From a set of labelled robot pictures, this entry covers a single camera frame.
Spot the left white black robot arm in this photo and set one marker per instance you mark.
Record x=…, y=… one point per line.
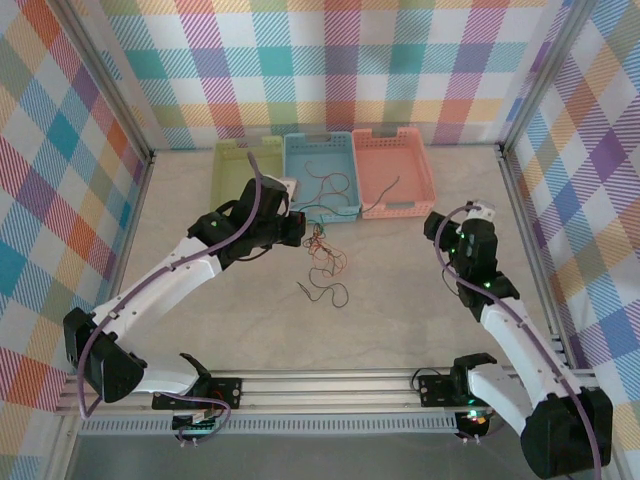
x=165, y=285

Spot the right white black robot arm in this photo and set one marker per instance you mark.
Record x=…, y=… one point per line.
x=510, y=335

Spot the green perforated plastic basket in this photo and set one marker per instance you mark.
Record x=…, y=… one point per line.
x=227, y=170

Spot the blue perforated plastic basket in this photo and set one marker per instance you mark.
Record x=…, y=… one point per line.
x=320, y=150

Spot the pink perforated plastic basket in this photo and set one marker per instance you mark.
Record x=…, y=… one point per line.
x=390, y=160

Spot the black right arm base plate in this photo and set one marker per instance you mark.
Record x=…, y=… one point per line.
x=437, y=390

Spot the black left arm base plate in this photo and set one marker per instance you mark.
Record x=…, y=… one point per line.
x=227, y=392

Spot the aluminium frame rail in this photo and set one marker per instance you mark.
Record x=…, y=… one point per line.
x=325, y=392

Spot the aluminium frame post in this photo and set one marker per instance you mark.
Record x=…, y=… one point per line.
x=540, y=75
x=107, y=80

